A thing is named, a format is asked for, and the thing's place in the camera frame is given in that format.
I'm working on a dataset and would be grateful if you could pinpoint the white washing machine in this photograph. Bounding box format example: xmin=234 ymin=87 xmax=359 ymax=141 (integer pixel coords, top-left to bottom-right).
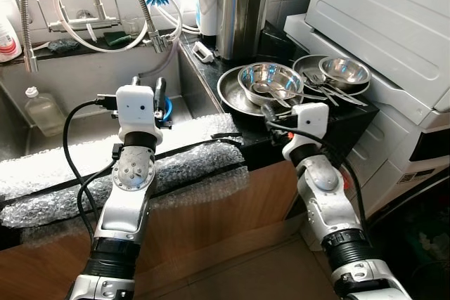
xmin=285 ymin=13 xmax=450 ymax=230

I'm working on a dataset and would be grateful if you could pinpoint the small steel bowl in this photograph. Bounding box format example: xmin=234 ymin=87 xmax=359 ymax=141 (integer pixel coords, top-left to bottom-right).
xmin=319 ymin=57 xmax=371 ymax=90

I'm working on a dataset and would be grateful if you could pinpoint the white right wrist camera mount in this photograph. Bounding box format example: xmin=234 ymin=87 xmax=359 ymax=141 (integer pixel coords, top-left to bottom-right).
xmin=281 ymin=102 xmax=330 ymax=160

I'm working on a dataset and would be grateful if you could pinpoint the stainless steel cylinder container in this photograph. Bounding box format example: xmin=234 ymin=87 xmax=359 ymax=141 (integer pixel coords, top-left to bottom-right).
xmin=214 ymin=0 xmax=272 ymax=60

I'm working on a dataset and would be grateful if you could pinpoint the white countertop appliance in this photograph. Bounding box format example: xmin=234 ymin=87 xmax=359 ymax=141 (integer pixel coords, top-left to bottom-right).
xmin=306 ymin=0 xmax=450 ymax=112

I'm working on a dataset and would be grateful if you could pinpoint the green sponge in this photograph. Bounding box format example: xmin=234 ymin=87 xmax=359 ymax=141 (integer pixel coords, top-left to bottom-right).
xmin=105 ymin=30 xmax=139 ymax=46

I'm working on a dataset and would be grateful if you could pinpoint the large steel bowl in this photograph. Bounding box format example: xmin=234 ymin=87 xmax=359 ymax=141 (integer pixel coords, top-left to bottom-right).
xmin=238 ymin=63 xmax=304 ymax=107

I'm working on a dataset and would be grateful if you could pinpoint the clear drain tube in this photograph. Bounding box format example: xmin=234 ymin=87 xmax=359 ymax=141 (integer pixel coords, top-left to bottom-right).
xmin=137 ymin=47 xmax=182 ymax=81

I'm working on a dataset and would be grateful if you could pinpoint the steel plate under small bowl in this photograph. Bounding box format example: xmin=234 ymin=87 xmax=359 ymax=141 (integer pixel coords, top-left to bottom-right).
xmin=292 ymin=54 xmax=372 ymax=97

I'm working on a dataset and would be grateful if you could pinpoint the wooden cabinet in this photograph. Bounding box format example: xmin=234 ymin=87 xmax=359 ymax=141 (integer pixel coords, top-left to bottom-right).
xmin=0 ymin=159 xmax=303 ymax=300

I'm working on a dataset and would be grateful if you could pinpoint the stainless steel sink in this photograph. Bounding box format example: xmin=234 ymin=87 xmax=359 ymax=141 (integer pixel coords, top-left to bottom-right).
xmin=0 ymin=37 xmax=219 ymax=164

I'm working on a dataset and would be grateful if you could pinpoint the black sponge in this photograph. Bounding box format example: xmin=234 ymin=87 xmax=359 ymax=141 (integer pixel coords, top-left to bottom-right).
xmin=46 ymin=39 xmax=80 ymax=53

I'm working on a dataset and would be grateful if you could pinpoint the chrome sink faucet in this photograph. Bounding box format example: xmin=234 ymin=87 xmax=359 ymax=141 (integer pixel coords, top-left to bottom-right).
xmin=18 ymin=0 xmax=176 ymax=74

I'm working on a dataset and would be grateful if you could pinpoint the large steel plate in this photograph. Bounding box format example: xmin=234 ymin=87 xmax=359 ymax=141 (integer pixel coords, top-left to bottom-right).
xmin=217 ymin=65 xmax=303 ymax=117

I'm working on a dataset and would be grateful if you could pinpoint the bubble wrap sheet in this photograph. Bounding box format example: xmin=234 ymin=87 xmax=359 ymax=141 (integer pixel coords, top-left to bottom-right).
xmin=0 ymin=112 xmax=250 ymax=229

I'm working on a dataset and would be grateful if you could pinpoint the white soap pump bottle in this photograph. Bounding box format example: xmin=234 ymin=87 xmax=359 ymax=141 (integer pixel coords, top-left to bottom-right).
xmin=0 ymin=15 xmax=23 ymax=63

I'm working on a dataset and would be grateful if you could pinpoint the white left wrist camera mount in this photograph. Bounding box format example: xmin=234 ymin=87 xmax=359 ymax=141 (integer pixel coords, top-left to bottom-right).
xmin=115 ymin=84 xmax=164 ymax=145

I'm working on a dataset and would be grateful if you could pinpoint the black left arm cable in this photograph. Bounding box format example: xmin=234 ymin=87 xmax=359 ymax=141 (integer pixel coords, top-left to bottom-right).
xmin=62 ymin=94 xmax=122 ymax=241

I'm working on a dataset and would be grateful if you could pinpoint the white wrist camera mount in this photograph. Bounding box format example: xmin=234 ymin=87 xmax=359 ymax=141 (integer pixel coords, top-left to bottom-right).
xmin=281 ymin=102 xmax=330 ymax=160
xmin=115 ymin=84 xmax=164 ymax=145

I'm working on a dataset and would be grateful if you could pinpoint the clear glass bottle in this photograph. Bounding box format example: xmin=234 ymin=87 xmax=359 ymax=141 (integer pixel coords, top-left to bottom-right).
xmin=25 ymin=87 xmax=66 ymax=138

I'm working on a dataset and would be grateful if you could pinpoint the small white plastic clip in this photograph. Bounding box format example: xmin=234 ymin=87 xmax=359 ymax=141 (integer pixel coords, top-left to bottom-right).
xmin=192 ymin=41 xmax=216 ymax=64

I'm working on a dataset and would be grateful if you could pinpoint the white flexible hose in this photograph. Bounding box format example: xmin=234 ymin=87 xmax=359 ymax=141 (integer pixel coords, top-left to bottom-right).
xmin=53 ymin=0 xmax=201 ymax=53

